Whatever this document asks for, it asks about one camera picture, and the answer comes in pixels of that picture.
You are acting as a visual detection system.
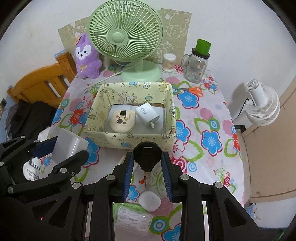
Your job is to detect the green desk fan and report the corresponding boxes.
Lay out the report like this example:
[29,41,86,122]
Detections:
[88,1,163,82]

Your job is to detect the purple plush bunny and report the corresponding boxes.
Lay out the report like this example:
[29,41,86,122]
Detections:
[75,34,102,79]

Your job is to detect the floral tablecloth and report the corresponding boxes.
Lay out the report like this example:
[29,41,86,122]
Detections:
[47,64,244,240]

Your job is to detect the white earbuds case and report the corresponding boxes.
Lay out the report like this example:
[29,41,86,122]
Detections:
[138,191,161,212]

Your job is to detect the white square adapter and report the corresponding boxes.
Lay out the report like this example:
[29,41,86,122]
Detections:
[51,128,89,164]

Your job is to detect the black clothing pile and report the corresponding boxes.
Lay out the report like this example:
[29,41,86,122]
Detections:
[9,99,57,140]

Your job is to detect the black car key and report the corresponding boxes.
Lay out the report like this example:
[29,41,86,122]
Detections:
[133,142,162,190]

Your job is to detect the white floor fan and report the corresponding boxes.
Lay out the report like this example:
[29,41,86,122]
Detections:
[245,79,280,126]

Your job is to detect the white fan power cord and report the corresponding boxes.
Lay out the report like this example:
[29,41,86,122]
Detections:
[83,66,132,93]

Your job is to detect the glass jar green lid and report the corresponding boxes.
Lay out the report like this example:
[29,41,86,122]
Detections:
[181,39,211,84]

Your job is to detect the round beige hedgehog tin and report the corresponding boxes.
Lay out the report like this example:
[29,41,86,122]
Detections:
[110,110,136,133]

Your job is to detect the cotton swab container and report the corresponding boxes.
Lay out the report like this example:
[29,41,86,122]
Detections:
[162,53,177,72]

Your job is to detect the white printed tote bag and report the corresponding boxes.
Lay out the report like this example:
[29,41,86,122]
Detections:
[23,157,41,181]

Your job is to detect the yellow patterned storage box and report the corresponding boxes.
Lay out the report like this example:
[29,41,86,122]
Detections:
[84,82,177,151]

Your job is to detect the white 45W charger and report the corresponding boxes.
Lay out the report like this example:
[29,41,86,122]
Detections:
[135,103,160,128]

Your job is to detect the wooden chair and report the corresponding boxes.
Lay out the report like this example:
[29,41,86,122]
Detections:
[7,52,77,108]

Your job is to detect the orange handled scissors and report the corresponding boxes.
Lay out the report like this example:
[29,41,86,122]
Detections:
[179,87,204,97]

